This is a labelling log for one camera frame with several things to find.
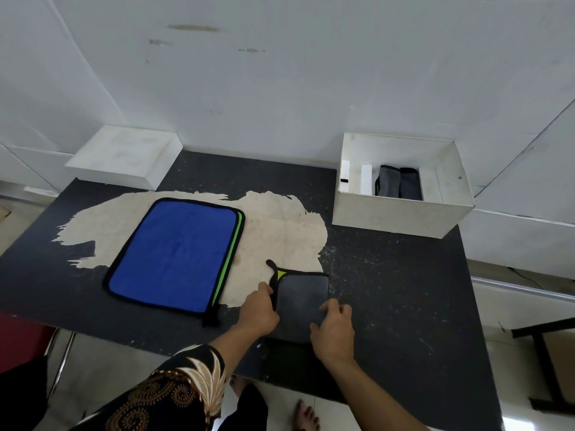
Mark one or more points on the person's left hand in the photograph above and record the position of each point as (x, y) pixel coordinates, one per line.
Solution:
(258, 311)

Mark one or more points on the person's right hand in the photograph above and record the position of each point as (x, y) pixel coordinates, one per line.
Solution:
(334, 334)

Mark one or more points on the yellow microfibre cloth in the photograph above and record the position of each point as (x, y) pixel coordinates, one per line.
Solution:
(301, 305)

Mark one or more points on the stack of microfibre cloths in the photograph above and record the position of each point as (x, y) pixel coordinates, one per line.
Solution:
(175, 255)

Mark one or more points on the white box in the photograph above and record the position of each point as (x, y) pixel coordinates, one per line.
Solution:
(395, 217)

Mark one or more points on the person's left forearm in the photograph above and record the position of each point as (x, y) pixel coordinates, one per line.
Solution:
(238, 350)

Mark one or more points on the person's right forearm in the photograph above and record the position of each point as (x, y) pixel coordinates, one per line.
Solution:
(373, 399)

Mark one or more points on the person's left foot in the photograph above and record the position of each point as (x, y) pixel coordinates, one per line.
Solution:
(238, 385)

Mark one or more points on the person's foot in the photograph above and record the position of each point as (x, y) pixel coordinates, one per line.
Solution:
(305, 417)
(238, 385)

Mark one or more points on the person's right foot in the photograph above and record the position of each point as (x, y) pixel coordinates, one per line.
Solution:
(305, 417)

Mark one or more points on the person's dark trousers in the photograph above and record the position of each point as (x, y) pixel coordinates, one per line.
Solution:
(247, 408)

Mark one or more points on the person's patterned left sleeve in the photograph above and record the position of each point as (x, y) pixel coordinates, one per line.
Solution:
(161, 395)

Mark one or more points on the white flat box lid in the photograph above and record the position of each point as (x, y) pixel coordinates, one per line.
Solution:
(121, 152)

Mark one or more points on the red chair with metal legs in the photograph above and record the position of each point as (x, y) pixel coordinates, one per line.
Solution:
(22, 341)

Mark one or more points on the brown cardboard sheet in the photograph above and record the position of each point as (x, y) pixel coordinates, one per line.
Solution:
(3, 213)

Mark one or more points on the metal floor rail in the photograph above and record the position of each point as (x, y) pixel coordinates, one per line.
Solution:
(521, 289)

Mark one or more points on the black stool frame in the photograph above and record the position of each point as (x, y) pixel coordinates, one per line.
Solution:
(546, 354)

